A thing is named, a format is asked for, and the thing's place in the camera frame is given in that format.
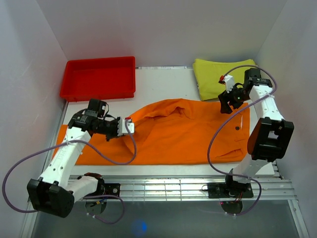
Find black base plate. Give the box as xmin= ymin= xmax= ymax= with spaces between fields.
xmin=207 ymin=182 xmax=254 ymax=198
xmin=86 ymin=183 xmax=121 ymax=198

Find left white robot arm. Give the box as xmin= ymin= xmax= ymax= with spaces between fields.
xmin=27 ymin=99 xmax=125 ymax=218

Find red plastic tray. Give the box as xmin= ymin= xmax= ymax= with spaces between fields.
xmin=59 ymin=56 xmax=136 ymax=102

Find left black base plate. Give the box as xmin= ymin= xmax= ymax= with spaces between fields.
xmin=86 ymin=183 xmax=121 ymax=198

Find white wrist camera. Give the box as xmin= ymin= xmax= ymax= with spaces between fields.
xmin=218 ymin=75 xmax=235 ymax=93
xmin=117 ymin=117 xmax=135 ymax=137

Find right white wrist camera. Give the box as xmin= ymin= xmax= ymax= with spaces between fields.
xmin=218 ymin=75 xmax=235 ymax=93

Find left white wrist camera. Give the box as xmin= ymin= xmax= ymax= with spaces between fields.
xmin=117 ymin=117 xmax=135 ymax=137

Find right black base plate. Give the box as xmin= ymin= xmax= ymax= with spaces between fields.
xmin=207 ymin=182 xmax=254 ymax=198

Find folded yellow trousers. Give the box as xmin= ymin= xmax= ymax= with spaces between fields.
xmin=193 ymin=59 xmax=255 ymax=101

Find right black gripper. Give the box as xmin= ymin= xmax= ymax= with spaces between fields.
xmin=218 ymin=83 xmax=251 ymax=115

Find orange trousers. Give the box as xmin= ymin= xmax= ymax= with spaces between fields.
xmin=55 ymin=98 xmax=251 ymax=166

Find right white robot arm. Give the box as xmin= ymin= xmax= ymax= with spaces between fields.
xmin=209 ymin=68 xmax=294 ymax=198

